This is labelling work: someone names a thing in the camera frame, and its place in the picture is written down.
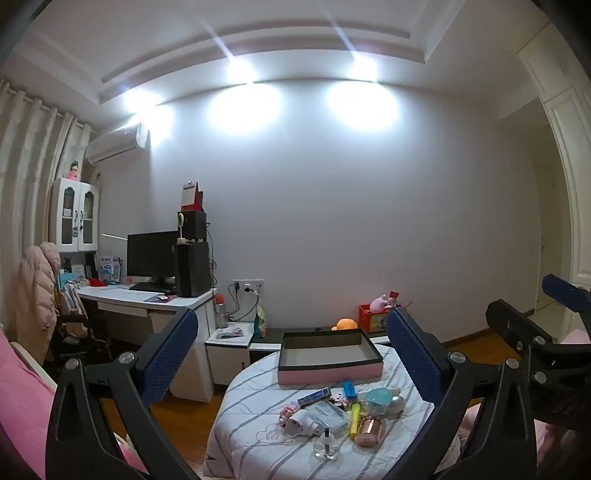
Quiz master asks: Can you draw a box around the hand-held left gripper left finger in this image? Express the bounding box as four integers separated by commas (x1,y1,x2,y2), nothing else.
45,306,200,480

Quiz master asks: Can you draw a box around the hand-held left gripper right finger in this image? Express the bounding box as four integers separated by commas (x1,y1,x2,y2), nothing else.
385,306,539,480

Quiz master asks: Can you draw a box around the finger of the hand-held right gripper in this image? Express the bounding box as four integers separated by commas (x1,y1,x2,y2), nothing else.
541,274,591,324
486,299,561,388

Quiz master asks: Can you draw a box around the teal round container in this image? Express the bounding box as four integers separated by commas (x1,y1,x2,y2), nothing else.
365,387,393,416

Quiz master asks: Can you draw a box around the pink box tray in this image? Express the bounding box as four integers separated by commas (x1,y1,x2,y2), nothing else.
277,330,384,386

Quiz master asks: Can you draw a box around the rose gold cup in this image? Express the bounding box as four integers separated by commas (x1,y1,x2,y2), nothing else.
355,414,386,448

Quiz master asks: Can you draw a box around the clear plastic box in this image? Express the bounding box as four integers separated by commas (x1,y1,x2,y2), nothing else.
307,399,352,437

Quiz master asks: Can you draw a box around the dark blue gold box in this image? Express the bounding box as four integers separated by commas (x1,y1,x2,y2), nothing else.
297,388,333,408

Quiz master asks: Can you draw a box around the small glass bottle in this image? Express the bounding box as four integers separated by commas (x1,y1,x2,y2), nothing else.
314,428,339,459

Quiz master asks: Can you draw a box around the pink hair clip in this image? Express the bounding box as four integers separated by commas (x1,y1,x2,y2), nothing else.
278,401,301,426

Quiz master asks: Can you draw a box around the red storage crate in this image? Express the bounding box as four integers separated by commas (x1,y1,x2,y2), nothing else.
359,303,393,332

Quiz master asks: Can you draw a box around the white nightstand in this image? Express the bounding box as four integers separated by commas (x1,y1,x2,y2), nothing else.
204,320,257,386

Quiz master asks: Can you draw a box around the white desk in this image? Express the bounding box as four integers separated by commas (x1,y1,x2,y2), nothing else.
76,281,218,402

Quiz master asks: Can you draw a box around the black computer tower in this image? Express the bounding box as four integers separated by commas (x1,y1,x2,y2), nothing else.
174,241,212,298

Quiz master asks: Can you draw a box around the black office chair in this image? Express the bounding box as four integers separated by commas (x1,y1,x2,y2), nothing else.
48,309,112,365

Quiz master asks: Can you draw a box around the black computer monitor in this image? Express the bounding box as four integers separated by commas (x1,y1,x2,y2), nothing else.
127,231,180,292

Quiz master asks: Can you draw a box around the blue and white box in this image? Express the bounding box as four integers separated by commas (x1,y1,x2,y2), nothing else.
98,256,123,284

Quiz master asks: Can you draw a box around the row of books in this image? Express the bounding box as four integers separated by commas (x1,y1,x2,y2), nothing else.
62,264,99,281

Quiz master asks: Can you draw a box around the black speaker box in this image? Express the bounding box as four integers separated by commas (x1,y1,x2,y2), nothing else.
178,211,208,243

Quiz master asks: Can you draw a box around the pink puffer jacket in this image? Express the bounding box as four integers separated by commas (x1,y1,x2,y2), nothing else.
13,242,63,365

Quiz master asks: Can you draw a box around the pink cushion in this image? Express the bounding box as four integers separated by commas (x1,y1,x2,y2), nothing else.
0,323,148,480

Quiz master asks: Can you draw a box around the white desk calendar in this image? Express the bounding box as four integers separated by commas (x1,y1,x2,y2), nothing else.
182,181,206,213

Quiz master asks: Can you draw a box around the white glass-door cabinet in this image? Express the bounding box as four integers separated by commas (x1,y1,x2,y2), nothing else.
50,178,101,254

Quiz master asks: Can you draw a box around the white air conditioner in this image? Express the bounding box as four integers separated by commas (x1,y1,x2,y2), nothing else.
87,124,149,164

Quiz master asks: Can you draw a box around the beige curtain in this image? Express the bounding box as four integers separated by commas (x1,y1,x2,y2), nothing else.
0,78,93,333

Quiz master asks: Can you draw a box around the white wall power outlet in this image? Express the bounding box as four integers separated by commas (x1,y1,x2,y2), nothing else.
232,278,265,296

